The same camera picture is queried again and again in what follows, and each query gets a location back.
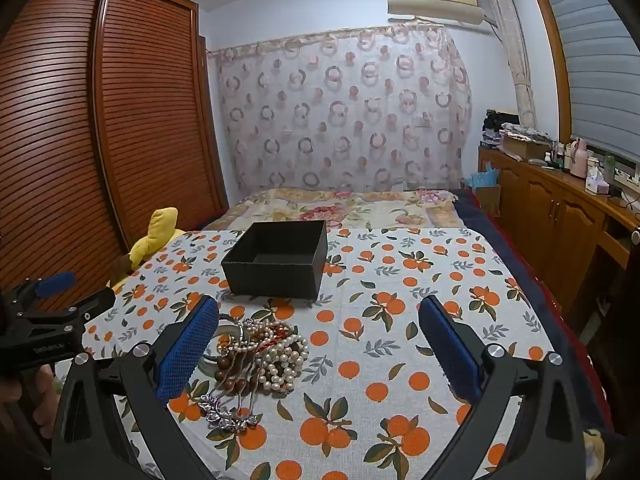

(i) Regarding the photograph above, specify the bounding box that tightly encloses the green jade bangle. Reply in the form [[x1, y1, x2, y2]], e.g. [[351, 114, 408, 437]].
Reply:
[[199, 330, 236, 377]]

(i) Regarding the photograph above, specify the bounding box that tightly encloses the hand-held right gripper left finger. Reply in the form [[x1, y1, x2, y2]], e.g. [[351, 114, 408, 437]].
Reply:
[[50, 294, 221, 480]]

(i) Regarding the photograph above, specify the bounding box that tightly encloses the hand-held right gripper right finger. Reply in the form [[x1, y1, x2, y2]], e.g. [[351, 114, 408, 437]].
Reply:
[[417, 294, 587, 480]]

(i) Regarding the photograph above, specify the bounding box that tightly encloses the floral blanket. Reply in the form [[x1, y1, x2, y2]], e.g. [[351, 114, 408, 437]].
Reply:
[[207, 187, 462, 235]]

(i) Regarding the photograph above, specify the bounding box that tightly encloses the orange print tablecloth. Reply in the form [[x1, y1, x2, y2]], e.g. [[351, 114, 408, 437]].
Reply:
[[55, 227, 567, 480]]

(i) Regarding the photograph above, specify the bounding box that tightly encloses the person's left hand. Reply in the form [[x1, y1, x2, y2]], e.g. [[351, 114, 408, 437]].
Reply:
[[17, 362, 63, 441]]

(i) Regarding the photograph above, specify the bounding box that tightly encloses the brown cardboard box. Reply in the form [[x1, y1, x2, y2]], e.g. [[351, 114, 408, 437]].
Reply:
[[500, 134, 551, 162]]

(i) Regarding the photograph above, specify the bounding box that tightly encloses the grey window blind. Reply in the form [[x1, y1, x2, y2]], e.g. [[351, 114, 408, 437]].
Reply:
[[542, 0, 640, 162]]

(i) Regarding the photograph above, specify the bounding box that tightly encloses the red bead bracelet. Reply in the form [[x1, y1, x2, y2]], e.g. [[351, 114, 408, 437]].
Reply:
[[247, 321, 301, 352]]

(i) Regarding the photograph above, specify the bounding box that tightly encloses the cardboard box with blue paper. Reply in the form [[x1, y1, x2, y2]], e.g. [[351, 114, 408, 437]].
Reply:
[[461, 167, 503, 217]]

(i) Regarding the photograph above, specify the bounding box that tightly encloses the tied beige curtain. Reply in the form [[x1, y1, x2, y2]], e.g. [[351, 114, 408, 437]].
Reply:
[[481, 0, 540, 132]]

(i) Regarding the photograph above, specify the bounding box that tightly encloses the dark grey bangle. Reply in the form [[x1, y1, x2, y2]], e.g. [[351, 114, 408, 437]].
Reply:
[[216, 313, 248, 356]]

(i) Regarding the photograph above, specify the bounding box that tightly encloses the silver flower hairpin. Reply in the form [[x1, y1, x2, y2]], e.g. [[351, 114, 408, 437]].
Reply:
[[197, 350, 262, 430]]

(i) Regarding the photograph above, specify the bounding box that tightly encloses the white power strip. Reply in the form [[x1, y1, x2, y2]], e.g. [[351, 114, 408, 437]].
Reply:
[[612, 169, 640, 192]]

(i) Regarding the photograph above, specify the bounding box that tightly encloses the circle patterned curtain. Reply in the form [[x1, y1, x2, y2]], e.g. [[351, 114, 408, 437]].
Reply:
[[207, 24, 473, 197]]

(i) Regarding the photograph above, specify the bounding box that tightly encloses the dark blue bedsheet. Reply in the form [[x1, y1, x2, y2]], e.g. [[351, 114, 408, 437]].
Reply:
[[452, 187, 626, 436]]

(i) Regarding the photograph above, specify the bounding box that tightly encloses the stack of folded clothes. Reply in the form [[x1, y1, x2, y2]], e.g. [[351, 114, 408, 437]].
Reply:
[[481, 109, 521, 150]]

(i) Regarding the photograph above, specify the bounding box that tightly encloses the pink tissue box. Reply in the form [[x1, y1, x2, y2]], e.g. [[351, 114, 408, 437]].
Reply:
[[585, 158, 611, 195]]

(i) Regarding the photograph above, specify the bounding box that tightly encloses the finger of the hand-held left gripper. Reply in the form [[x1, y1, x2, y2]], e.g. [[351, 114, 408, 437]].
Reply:
[[30, 287, 117, 332], [0, 272, 77, 313]]

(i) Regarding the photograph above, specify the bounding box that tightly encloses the pink thermos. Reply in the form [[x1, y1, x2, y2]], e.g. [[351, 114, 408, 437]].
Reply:
[[569, 137, 589, 179]]

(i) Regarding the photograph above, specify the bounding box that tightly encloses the white pearl bracelet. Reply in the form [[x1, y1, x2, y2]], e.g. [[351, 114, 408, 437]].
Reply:
[[235, 317, 311, 397]]

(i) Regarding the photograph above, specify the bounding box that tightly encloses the brown louvered wooden wardrobe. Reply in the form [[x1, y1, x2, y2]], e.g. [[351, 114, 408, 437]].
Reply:
[[0, 0, 231, 313]]

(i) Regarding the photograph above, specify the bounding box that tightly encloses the black box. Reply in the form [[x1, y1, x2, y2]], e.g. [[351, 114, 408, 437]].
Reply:
[[221, 220, 329, 302]]

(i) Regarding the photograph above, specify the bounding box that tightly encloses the brown wooden cabinet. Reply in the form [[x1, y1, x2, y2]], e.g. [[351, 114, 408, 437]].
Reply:
[[477, 145, 640, 323]]

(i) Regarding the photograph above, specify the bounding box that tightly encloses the folded floral cloth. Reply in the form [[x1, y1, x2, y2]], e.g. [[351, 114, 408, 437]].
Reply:
[[499, 122, 557, 144]]

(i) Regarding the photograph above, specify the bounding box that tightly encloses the yellow plush toy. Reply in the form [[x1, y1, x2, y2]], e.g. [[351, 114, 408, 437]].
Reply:
[[111, 207, 187, 292]]

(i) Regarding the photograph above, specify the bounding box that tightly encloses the brown wooden bead bracelet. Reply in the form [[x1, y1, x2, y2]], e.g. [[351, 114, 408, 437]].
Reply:
[[212, 350, 252, 397]]

